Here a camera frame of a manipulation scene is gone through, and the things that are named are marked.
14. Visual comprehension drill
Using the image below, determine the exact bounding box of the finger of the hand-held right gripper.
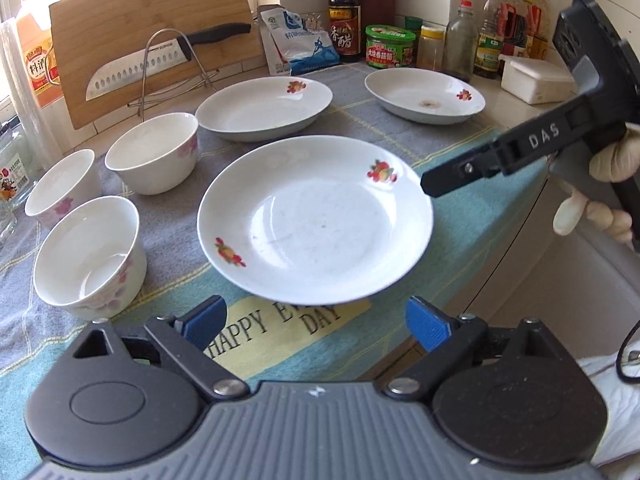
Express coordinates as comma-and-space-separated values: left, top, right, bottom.
421, 141, 502, 199

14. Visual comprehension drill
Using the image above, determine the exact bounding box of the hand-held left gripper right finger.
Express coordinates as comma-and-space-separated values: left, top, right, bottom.
382, 296, 551, 403

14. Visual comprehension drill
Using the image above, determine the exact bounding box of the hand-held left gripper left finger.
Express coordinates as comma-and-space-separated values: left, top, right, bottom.
72, 295, 251, 402

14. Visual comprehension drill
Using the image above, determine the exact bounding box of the white fruit-print plate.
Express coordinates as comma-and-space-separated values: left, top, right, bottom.
364, 68, 486, 126
195, 77, 334, 142
196, 135, 434, 306

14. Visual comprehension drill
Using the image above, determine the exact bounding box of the white pink-flower bowl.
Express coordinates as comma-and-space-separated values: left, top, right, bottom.
25, 149, 103, 231
104, 112, 200, 196
33, 196, 148, 321

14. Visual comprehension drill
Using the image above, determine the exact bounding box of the person's right hand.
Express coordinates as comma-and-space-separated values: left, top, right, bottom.
552, 124, 640, 246

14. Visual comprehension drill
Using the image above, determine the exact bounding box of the white plastic box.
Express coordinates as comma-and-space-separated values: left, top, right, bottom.
500, 55, 581, 106

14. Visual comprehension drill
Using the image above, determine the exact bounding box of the red-label oil bottle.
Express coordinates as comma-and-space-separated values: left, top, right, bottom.
502, 0, 527, 57
522, 0, 551, 61

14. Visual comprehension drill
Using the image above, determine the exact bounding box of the green-label oil bottle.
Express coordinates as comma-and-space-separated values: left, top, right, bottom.
474, 0, 505, 80

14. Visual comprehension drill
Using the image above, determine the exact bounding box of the grey and teal towel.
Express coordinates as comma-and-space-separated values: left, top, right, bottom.
0, 62, 551, 401

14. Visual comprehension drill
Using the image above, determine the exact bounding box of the yellow-lid jar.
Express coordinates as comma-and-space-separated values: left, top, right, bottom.
417, 25, 446, 72

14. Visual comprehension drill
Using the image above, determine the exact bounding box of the clear red-cap bottle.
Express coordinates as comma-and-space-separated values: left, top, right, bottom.
445, 0, 475, 82

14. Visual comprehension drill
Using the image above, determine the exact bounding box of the green sauce jar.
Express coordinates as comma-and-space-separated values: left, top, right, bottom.
365, 24, 418, 70

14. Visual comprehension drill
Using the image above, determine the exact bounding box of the dark vinegar bottle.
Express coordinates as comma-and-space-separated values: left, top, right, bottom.
327, 0, 363, 63

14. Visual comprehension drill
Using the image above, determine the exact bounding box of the white and blue salt bag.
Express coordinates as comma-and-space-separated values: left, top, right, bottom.
256, 4, 341, 77

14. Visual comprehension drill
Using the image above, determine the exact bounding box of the person's white clothing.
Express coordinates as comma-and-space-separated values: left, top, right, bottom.
575, 355, 640, 467

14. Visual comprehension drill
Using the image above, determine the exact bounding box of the glass jar with label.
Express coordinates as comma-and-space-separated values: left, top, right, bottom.
0, 120, 41, 211

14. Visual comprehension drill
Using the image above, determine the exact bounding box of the tall plastic wrap roll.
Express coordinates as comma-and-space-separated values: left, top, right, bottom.
0, 17, 37, 161

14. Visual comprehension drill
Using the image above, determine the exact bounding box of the orange cooking wine bottle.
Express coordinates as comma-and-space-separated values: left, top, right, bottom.
15, 0, 63, 108

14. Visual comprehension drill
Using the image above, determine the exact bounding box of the bamboo cutting board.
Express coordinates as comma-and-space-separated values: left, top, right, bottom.
48, 0, 266, 131

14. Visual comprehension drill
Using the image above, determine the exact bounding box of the black cable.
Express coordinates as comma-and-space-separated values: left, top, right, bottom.
614, 320, 640, 381

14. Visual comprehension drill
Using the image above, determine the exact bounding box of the black-handled kitchen knife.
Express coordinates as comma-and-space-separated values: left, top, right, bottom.
85, 22, 252, 102

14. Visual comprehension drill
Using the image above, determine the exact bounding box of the metal wire rack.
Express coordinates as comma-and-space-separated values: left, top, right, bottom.
127, 28, 221, 122

